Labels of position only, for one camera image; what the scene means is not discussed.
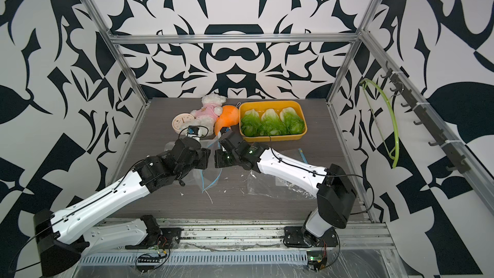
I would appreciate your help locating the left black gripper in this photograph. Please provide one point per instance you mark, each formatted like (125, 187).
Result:
(204, 158)

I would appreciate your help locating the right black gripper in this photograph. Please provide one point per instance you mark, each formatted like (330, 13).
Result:
(220, 158)

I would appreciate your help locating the clear zipper bag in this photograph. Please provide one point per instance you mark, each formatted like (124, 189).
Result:
(278, 181)
(205, 179)

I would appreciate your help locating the chinese cabbage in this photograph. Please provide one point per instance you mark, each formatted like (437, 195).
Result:
(295, 125)
(251, 124)
(272, 124)

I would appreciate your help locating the yellow plastic tray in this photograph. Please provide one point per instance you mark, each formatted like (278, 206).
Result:
(278, 106)

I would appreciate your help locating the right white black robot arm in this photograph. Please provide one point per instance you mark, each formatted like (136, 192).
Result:
(334, 192)

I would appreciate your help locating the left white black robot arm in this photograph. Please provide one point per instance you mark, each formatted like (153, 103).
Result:
(65, 236)

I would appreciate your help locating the small pink round clock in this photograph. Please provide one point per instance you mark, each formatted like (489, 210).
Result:
(180, 121)

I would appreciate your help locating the orange plush toy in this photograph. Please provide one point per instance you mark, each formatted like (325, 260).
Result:
(229, 117)

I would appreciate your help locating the white teddy bear pink shirt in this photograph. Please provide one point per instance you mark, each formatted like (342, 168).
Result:
(206, 116)

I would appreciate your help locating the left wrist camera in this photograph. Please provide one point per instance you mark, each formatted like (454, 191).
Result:
(194, 132)

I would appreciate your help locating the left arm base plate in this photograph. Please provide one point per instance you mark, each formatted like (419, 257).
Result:
(164, 238)

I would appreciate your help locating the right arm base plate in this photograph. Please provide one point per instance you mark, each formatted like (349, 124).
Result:
(300, 237)

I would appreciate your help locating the black wall hook rack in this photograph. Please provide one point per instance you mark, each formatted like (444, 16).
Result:
(442, 136)

